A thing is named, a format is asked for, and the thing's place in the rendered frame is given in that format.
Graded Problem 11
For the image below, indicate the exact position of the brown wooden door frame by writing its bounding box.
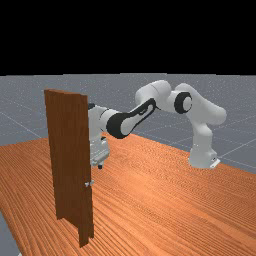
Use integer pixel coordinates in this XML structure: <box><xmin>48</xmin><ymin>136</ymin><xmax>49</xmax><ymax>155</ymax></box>
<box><xmin>43</xmin><ymin>88</ymin><xmax>96</xmax><ymax>249</ymax></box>

